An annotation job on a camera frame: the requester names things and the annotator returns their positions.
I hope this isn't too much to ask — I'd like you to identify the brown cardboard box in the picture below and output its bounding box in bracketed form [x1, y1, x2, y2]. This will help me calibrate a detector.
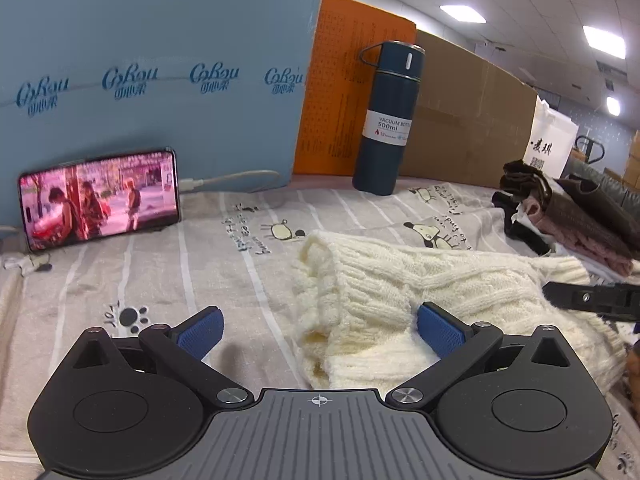
[400, 32, 537, 188]

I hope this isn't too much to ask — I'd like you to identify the cream knitted sweater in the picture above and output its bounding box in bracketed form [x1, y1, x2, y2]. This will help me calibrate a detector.
[290, 228, 629, 399]

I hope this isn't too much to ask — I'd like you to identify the white paper shopping bag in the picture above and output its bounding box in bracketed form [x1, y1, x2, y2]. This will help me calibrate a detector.
[523, 99, 578, 179]

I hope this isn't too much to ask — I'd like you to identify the dark blue vacuum bottle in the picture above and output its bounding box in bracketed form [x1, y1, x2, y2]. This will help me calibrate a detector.
[352, 40, 425, 196]

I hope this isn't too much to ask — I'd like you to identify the pallet jack handle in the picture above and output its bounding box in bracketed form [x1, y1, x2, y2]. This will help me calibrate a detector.
[574, 134, 605, 165]

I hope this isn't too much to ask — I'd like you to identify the orange cardboard box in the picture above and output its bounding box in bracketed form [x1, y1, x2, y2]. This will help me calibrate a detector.
[293, 0, 416, 176]

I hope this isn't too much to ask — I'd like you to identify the pile of dark clothes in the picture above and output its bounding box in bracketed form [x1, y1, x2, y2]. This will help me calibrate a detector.
[491, 160, 639, 278]

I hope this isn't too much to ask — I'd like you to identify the light blue cardboard box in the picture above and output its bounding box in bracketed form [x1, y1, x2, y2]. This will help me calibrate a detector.
[1, 0, 321, 226]

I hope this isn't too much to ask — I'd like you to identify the black leather sofa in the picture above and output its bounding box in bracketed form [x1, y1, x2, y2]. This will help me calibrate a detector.
[563, 157, 640, 216]

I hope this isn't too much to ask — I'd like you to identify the white charging cable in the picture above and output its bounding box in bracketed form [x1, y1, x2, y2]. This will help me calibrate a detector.
[178, 169, 281, 195]

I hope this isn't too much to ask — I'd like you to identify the smartphone with pink screen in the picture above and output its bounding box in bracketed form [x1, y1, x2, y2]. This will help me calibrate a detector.
[18, 148, 180, 252]

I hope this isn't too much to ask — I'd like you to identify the printed grey bed sheet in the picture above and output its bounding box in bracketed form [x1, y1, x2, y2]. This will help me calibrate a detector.
[1, 179, 639, 479]

